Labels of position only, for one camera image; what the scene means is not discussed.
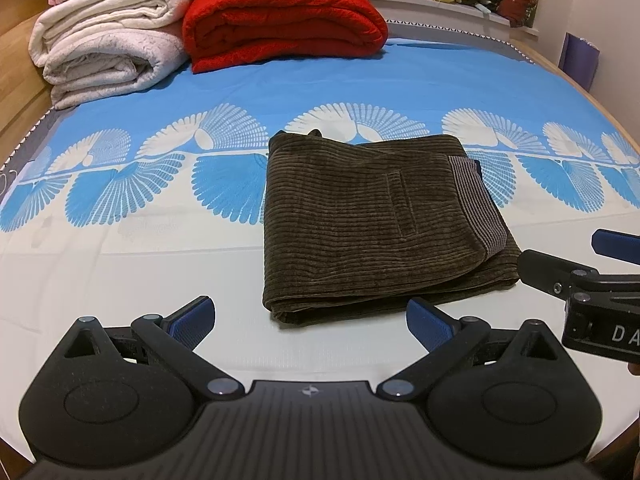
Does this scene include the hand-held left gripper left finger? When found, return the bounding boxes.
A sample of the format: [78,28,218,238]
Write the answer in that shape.
[55,296,246,402]

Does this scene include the purple bag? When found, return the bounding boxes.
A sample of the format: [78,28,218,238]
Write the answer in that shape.
[557,32,600,92]

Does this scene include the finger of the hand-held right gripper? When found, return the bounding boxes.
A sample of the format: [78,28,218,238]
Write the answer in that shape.
[591,229,640,266]
[517,250,601,297]

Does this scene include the red folded blanket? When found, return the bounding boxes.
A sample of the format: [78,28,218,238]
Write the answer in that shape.
[181,0,390,75]

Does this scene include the white window sill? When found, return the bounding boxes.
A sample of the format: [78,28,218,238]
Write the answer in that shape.
[362,0,541,36]

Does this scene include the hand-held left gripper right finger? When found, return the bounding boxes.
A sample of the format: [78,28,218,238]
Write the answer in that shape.
[375,297,563,403]

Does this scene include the brown corduroy pants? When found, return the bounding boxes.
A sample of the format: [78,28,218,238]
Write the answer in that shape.
[261,129,523,326]

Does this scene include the blue and white printed bedsheet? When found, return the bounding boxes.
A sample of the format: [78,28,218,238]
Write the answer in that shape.
[0,42,640,466]

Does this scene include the white folded quilt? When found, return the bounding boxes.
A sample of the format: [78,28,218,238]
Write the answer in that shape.
[29,0,198,111]

